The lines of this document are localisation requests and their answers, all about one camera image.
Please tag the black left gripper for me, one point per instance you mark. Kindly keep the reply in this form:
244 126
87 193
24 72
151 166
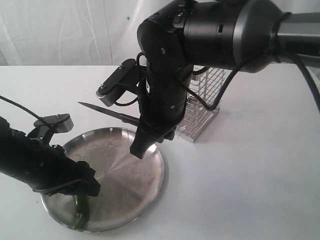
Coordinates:
45 169

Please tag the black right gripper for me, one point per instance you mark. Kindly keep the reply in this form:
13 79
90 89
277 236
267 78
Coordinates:
162 97

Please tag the green cucumber with stem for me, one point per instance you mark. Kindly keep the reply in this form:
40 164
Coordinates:
82 210

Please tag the black kitchen knife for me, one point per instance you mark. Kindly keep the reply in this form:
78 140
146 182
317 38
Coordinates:
121 116

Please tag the steel wire utensil basket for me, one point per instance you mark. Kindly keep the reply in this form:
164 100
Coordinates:
206 84

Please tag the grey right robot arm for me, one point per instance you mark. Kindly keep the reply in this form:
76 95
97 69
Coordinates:
235 35

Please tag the round stainless steel plate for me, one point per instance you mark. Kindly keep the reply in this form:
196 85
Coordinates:
128 185

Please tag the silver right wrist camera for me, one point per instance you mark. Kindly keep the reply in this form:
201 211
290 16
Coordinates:
124 78

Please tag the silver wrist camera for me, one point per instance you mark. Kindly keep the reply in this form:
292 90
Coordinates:
124 78
63 123

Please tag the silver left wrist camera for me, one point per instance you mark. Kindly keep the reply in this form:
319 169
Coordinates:
63 123

